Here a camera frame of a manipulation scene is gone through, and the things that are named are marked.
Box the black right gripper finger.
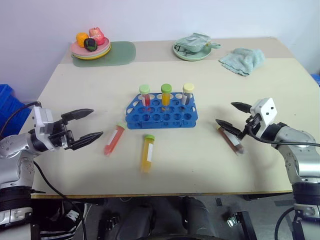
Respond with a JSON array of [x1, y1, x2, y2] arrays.
[[215, 118, 245, 140], [230, 101, 252, 114]]

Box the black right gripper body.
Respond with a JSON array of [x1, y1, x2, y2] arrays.
[[240, 114, 262, 140]]

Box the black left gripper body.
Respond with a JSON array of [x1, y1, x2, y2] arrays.
[[48, 117, 76, 151]]

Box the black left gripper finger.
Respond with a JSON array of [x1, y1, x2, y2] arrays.
[[66, 131, 104, 151], [60, 108, 95, 124]]

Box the brown tube cream cap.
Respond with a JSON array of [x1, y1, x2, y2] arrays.
[[215, 125, 245, 156]]

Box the red tube light green cap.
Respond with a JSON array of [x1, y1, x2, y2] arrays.
[[138, 84, 152, 108], [103, 121, 126, 157]]

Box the yellow tube green cap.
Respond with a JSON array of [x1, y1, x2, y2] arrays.
[[139, 134, 156, 174]]

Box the dark tube pale yellow cap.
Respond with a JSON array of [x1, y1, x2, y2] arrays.
[[182, 82, 195, 106]]

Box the blue test tube rack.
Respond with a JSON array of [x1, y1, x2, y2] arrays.
[[125, 92, 199, 130]]

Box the orange tube green cap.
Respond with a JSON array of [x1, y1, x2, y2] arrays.
[[160, 83, 173, 107]]

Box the teal towel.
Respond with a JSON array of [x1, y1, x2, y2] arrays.
[[218, 47, 266, 77]]

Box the yellow plate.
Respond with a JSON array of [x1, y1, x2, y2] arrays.
[[72, 46, 112, 61]]

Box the blue plastic crate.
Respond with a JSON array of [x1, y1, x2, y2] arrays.
[[0, 83, 35, 132]]

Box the pink plate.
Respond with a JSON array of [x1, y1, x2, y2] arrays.
[[70, 36, 111, 55]]

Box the light green stacked plate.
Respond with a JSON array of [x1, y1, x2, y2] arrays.
[[71, 44, 112, 58]]

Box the black and green toy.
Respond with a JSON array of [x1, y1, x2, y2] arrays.
[[83, 37, 98, 52]]

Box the mint green plate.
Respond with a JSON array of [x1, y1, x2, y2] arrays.
[[172, 41, 213, 62]]

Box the green placemat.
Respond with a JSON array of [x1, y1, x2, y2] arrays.
[[72, 40, 137, 68]]

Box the orange toy fruit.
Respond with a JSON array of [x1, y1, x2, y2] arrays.
[[75, 32, 90, 49]]

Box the pink toy fruit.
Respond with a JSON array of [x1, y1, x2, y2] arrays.
[[88, 27, 106, 47]]

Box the green plate with cloth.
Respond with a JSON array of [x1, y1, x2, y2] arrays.
[[174, 32, 222, 54]]

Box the black striped trousers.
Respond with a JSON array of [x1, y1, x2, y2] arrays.
[[31, 199, 87, 240]]

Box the dark grey rounded shape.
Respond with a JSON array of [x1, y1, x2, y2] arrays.
[[178, 195, 214, 240], [116, 201, 157, 240]]

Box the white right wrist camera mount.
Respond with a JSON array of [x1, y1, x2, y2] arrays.
[[249, 97, 279, 140]]

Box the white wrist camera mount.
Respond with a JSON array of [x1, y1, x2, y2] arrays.
[[31, 106, 56, 151], [249, 97, 279, 140]]

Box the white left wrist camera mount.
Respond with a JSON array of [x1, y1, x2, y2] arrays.
[[31, 106, 56, 151]]

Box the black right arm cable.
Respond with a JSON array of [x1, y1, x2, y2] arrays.
[[248, 123, 320, 240]]

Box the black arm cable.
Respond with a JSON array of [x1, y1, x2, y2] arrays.
[[0, 101, 87, 240], [248, 123, 320, 240]]

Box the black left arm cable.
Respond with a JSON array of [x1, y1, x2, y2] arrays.
[[0, 101, 87, 240]]

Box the black metal frame bracket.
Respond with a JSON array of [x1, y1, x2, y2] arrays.
[[225, 211, 259, 240]]

